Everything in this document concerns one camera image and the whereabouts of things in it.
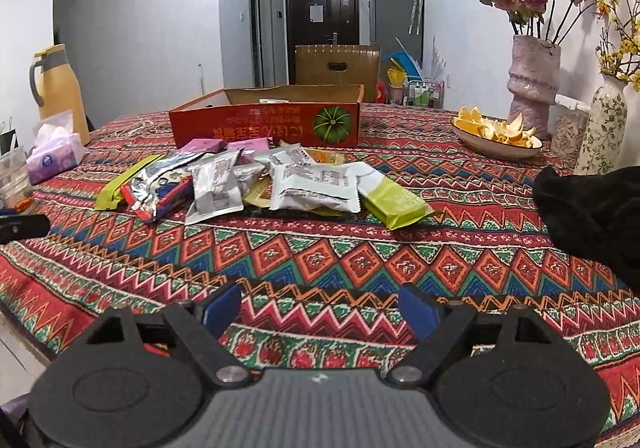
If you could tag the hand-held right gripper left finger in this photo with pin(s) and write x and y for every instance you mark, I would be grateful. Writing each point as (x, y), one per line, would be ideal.
(222, 310)

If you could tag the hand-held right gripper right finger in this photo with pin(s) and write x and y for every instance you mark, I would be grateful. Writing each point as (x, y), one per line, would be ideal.
(417, 313)

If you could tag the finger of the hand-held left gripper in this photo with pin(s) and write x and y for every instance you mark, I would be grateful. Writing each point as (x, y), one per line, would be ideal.
(25, 228)
(7, 213)

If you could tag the pile of snack packets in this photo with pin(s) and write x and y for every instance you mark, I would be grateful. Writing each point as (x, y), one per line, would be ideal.
(310, 188)

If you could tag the red cardboard box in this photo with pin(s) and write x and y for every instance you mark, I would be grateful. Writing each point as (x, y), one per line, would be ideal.
(260, 125)

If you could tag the clear glass jar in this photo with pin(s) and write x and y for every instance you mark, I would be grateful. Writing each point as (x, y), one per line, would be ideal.
(12, 177)

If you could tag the purple tissue pack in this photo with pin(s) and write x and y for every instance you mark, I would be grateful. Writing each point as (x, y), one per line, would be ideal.
(55, 160)

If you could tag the black paper bag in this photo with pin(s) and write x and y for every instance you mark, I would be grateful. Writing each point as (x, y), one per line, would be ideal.
(7, 140)

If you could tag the yellow thermos jug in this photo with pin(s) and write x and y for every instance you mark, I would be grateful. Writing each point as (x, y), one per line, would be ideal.
(60, 92)

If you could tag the white plate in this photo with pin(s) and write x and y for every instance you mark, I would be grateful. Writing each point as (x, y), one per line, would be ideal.
(490, 147)

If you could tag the black cloth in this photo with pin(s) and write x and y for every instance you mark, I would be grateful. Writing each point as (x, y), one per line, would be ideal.
(590, 218)

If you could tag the storage rack with bottles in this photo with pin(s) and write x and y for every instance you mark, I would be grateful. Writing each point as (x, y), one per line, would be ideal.
(425, 95)

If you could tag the white-lidded clear canister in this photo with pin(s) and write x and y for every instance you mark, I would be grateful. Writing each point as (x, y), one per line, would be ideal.
(567, 137)

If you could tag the yellow plastic container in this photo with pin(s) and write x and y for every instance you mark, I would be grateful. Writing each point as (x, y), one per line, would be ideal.
(397, 77)

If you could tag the blue plastic dustpan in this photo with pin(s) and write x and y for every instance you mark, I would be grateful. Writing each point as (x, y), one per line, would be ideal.
(400, 62)

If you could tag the pink ceramic vase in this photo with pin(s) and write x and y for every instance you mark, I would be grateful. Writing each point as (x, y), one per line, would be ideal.
(532, 82)

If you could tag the floral ceramic vase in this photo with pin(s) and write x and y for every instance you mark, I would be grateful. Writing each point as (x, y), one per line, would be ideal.
(602, 127)

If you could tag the grey interior door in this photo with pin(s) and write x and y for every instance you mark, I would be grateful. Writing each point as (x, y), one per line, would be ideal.
(260, 27)

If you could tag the grey refrigerator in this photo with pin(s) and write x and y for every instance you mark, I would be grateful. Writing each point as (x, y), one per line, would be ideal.
(395, 27)

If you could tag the dark front door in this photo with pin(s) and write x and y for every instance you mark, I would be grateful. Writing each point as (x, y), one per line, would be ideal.
(300, 27)

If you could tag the white folded umbrella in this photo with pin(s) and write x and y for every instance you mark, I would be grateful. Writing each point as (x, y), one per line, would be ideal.
(415, 2)

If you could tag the white paper notice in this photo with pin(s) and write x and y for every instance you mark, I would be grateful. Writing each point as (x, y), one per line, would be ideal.
(316, 12)

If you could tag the yellow flower branches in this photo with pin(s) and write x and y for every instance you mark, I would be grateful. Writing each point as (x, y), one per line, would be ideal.
(617, 57)

